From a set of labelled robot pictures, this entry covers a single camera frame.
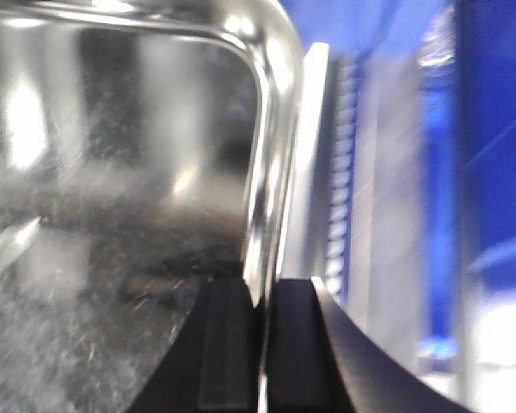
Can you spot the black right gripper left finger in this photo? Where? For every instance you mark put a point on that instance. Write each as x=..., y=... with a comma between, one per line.
x=212, y=366

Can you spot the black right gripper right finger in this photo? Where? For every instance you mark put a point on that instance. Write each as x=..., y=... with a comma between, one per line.
x=318, y=360

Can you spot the silver metal tray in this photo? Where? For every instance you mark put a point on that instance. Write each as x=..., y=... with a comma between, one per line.
x=145, y=149

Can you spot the white roller conveyor track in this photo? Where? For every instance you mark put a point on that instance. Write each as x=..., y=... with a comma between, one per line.
x=344, y=125

